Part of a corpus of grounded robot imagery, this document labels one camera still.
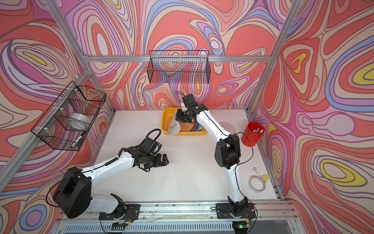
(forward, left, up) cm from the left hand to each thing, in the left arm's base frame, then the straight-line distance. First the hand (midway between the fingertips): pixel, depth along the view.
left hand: (164, 163), depth 84 cm
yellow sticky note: (-5, -60, -6) cm, 61 cm away
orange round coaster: (+29, -13, -2) cm, 32 cm away
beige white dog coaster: (+21, -6, +10) cm, 23 cm away
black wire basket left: (+9, +45, +27) cm, 53 cm away
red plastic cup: (+22, -59, +3) cm, 63 cm away
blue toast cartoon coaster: (+31, -22, -4) cm, 38 cm away
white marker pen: (+1, +43, +19) cm, 47 cm away
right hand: (+23, -7, +12) cm, 27 cm away
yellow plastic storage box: (+43, +3, -3) cm, 43 cm away
